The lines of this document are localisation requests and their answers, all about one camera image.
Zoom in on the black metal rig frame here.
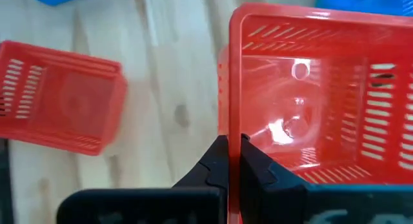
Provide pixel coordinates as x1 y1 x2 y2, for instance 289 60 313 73
0 138 15 224

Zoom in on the red plastic slotted basket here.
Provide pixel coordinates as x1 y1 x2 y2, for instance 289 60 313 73
0 39 128 156
217 3 413 224

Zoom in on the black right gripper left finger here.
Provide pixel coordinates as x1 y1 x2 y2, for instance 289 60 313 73
56 136 229 224

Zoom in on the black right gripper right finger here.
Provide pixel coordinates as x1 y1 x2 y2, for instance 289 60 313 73
240 133 413 224

